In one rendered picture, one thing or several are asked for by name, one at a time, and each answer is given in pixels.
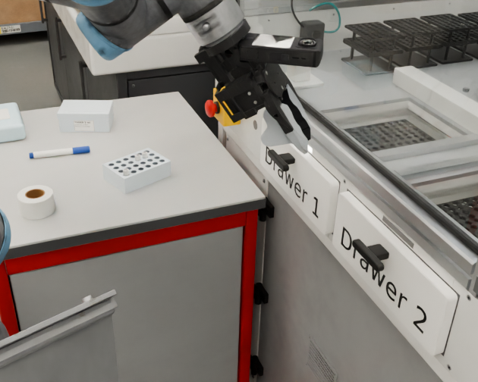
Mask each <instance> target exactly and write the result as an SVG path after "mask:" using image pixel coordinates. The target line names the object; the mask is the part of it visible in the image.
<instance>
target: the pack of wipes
mask: <svg viewBox="0 0 478 382"><path fill-rule="evenodd" d="M25 137H26V132H25V127H24V122H23V119H22V117H21V114H20V111H19V108H18V106H17V104H16V103H15V102H12V103H5V104H0V142H10V141H15V140H21V139H25Z"/></svg>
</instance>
